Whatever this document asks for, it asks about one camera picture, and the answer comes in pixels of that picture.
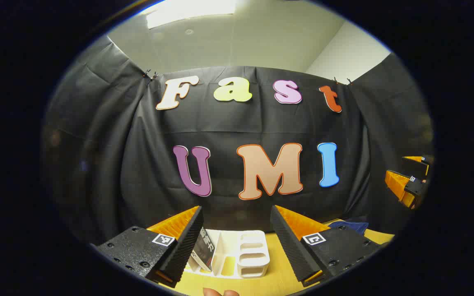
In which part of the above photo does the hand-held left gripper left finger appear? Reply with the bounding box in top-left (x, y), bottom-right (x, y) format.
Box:
top-left (96, 206), bottom-right (204, 288)

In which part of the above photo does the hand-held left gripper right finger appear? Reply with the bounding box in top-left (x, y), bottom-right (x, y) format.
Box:
top-left (270, 205), bottom-right (382, 288)

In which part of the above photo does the black cover book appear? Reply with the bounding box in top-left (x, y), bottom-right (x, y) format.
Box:
top-left (190, 226), bottom-right (218, 273)

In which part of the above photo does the white plastic bookshelf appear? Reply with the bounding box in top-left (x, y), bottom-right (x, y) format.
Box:
top-left (186, 229), bottom-right (271, 280)

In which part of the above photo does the blue schoolbag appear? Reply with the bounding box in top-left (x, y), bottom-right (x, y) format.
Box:
top-left (328, 220), bottom-right (370, 237)

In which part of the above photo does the black backdrop cloth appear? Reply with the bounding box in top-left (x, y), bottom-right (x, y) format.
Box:
top-left (42, 35), bottom-right (435, 247)

